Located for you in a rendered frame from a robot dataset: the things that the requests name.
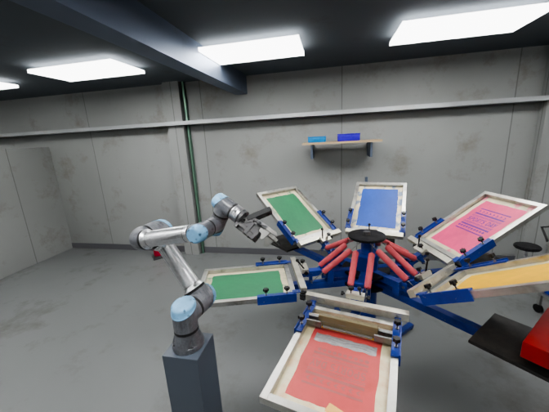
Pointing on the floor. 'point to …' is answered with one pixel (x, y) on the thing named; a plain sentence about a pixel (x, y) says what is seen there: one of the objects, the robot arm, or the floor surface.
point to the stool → (527, 247)
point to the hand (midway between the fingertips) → (279, 239)
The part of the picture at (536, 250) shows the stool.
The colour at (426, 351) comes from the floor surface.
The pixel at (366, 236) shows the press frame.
